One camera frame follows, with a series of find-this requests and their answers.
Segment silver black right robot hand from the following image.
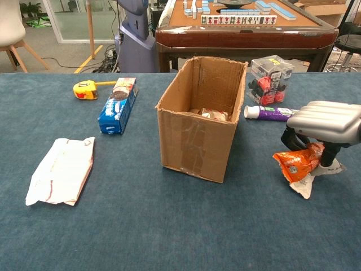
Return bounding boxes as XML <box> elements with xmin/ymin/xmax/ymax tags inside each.
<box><xmin>280</xmin><ymin>100</ymin><xmax>361</xmax><ymax>168</ymax></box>

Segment orange and white snack bag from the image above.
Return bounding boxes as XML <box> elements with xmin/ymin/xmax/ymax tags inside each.
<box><xmin>272</xmin><ymin>142</ymin><xmax>347</xmax><ymax>200</ymax></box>

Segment white snack bag red logos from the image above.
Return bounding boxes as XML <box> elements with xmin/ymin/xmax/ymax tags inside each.
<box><xmin>188</xmin><ymin>107</ymin><xmax>230</xmax><ymax>123</ymax></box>

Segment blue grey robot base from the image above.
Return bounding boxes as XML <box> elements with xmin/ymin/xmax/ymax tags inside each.
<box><xmin>114</xmin><ymin>0</ymin><xmax>157</xmax><ymax>74</ymax></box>

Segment clear plastic box with clips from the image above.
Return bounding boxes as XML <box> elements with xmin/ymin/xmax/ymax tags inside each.
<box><xmin>246</xmin><ymin>54</ymin><xmax>294</xmax><ymax>107</ymax></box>

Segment open brown cardboard box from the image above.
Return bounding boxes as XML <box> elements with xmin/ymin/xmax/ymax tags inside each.
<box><xmin>155</xmin><ymin>55</ymin><xmax>249</xmax><ymax>183</ymax></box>

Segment blue cookie package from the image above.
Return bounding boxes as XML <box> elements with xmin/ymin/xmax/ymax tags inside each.
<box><xmin>98</xmin><ymin>77</ymin><xmax>139</xmax><ymax>135</ymax></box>

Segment purple toothpaste tube white cap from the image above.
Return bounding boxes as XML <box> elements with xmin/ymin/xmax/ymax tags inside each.
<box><xmin>244</xmin><ymin>105</ymin><xmax>299</xmax><ymax>123</ymax></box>

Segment white plastic basket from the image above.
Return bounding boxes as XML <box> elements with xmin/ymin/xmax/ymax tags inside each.
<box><xmin>324</xmin><ymin>46</ymin><xmax>361</xmax><ymax>73</ymax></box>

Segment black round stool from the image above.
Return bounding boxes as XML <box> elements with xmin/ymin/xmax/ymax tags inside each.
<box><xmin>328</xmin><ymin>21</ymin><xmax>361</xmax><ymax>73</ymax></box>

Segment long blue mahjong tile row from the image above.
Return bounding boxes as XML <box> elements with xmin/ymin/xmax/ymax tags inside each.
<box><xmin>268</xmin><ymin>2</ymin><xmax>298</xmax><ymax>21</ymax></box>

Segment dark wood mahjong table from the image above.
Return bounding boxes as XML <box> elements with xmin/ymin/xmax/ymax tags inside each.
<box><xmin>155</xmin><ymin>0</ymin><xmax>340</xmax><ymax>73</ymax></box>

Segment stacked blue mahjong tile block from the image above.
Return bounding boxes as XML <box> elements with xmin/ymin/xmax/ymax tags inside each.
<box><xmin>254</xmin><ymin>0</ymin><xmax>272</xmax><ymax>12</ymax></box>

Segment face-up mahjong tile row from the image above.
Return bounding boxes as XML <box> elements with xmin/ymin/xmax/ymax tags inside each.
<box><xmin>200</xmin><ymin>15</ymin><xmax>278</xmax><ymax>25</ymax></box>

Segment short blue mahjong tile row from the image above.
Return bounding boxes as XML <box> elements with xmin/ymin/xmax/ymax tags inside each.
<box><xmin>220</xmin><ymin>8</ymin><xmax>262</xmax><ymax>16</ymax></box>

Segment scattered blue mahjong tile cluster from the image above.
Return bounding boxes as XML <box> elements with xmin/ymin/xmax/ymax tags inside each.
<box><xmin>182</xmin><ymin>0</ymin><xmax>211</xmax><ymax>20</ymax></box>

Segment blue velvet table cloth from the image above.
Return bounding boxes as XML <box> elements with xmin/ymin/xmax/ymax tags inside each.
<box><xmin>0</xmin><ymin>72</ymin><xmax>361</xmax><ymax>271</ymax></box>

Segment yellow tape measure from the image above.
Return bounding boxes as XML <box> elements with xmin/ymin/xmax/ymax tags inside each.
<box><xmin>73</xmin><ymin>80</ymin><xmax>117</xmax><ymax>100</ymax></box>

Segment light wooden pole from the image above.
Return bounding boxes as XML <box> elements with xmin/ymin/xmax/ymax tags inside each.
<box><xmin>85</xmin><ymin>0</ymin><xmax>96</xmax><ymax>60</ymax></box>

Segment white wet wipes pack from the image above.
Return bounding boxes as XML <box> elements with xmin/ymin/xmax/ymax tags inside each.
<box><xmin>25</xmin><ymin>137</ymin><xmax>96</xmax><ymax>207</ymax></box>

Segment green cloth on floor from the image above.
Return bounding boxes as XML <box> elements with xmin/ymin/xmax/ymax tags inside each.
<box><xmin>27</xmin><ymin>16</ymin><xmax>53</xmax><ymax>29</ymax></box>

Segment green potted plant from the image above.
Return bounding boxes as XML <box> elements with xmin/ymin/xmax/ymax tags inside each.
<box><xmin>19</xmin><ymin>2</ymin><xmax>43</xmax><ymax>18</ymax></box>

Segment white chair wooden legs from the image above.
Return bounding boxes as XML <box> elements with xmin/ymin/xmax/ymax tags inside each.
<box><xmin>0</xmin><ymin>0</ymin><xmax>52</xmax><ymax>74</ymax></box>

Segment black floor cables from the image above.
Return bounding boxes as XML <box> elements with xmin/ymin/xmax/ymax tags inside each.
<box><xmin>42</xmin><ymin>42</ymin><xmax>121</xmax><ymax>74</ymax></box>

